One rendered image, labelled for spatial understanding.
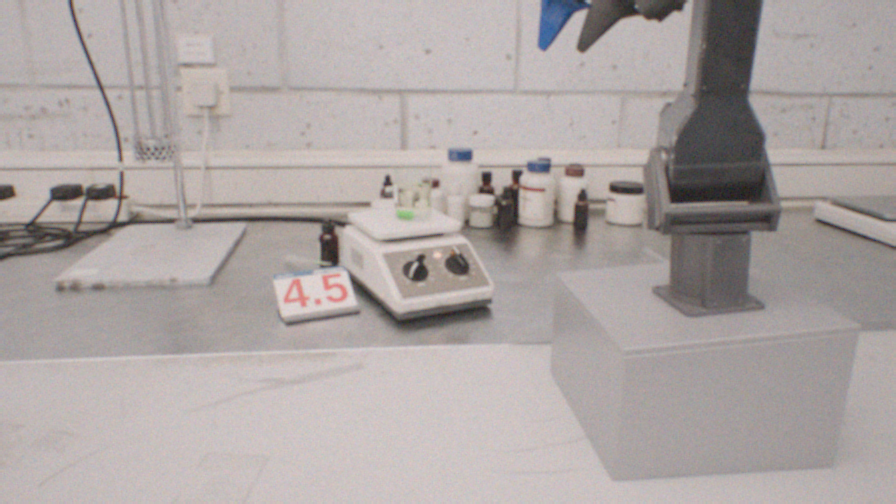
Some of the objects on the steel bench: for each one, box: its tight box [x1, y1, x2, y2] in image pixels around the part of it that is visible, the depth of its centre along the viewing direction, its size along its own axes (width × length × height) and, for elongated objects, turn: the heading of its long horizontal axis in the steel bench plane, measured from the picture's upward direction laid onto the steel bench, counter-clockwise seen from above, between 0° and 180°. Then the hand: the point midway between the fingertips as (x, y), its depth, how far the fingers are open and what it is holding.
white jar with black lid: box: [606, 181, 645, 225], centre depth 124 cm, size 7×7×7 cm
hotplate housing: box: [343, 225, 495, 320], centre depth 88 cm, size 22×13×8 cm, turn 24°
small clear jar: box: [468, 195, 495, 228], centre depth 120 cm, size 5×5×5 cm
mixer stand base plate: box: [53, 223, 247, 288], centre depth 102 cm, size 30×20×1 cm, turn 4°
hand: (577, 23), depth 74 cm, fingers open, 8 cm apart
